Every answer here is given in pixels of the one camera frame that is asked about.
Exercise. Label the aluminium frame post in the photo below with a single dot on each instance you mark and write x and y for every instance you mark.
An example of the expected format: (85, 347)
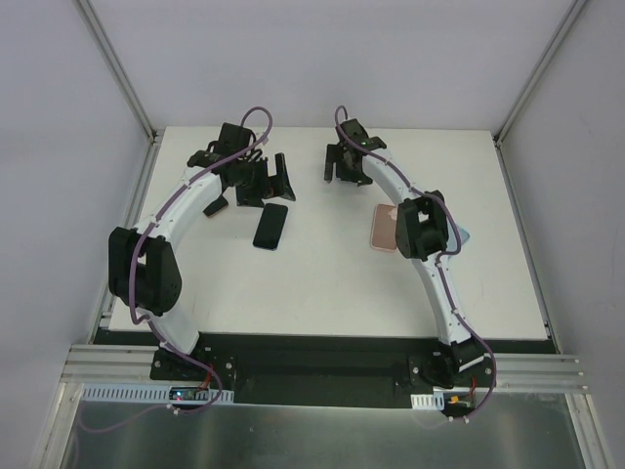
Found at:
(569, 20)
(95, 26)

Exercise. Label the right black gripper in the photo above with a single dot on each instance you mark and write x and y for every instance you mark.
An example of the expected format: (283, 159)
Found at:
(343, 163)

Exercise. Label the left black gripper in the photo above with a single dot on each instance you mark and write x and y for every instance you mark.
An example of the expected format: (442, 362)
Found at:
(264, 184)

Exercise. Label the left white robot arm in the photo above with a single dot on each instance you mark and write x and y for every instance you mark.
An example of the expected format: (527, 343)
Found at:
(142, 267)

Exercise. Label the blue phone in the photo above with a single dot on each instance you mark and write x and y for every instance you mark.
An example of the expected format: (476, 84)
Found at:
(270, 227)

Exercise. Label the white cable duct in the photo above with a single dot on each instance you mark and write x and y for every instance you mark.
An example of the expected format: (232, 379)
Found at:
(154, 394)
(433, 401)

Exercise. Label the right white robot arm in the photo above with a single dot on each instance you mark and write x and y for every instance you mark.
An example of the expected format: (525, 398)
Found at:
(425, 234)

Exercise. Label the left white cable duct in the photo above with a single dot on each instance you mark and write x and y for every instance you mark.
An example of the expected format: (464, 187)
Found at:
(154, 394)

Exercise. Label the right aluminium frame post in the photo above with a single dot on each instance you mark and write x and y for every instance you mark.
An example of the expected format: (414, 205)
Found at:
(569, 20)

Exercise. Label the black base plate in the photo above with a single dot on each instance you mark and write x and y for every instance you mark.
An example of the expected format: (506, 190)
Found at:
(370, 372)

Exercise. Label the left aluminium frame post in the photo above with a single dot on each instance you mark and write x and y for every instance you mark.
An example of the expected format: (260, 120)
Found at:
(95, 26)

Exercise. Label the right white cable duct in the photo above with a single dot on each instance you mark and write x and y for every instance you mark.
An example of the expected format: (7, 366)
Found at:
(433, 401)

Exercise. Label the light blue phone case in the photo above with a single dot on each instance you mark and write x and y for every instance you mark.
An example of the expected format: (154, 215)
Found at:
(464, 235)

